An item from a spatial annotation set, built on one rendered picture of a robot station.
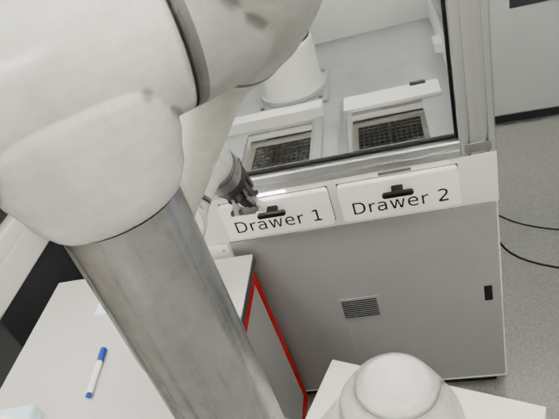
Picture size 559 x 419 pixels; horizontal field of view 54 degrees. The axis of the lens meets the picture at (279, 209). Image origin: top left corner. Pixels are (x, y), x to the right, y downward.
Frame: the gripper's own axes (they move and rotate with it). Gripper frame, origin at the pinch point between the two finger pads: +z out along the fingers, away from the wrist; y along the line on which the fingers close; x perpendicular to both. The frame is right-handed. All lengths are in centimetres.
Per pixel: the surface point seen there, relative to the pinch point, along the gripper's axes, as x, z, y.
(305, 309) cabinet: 2, 50, -19
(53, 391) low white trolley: 55, 4, -37
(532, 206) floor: -84, 141, 26
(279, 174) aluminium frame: -3.7, 9.3, 9.8
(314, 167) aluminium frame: -12.7, 9.3, 10.1
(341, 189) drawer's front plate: -18.1, 13.8, 4.8
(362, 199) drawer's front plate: -22.5, 17.0, 2.6
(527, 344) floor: -65, 100, -33
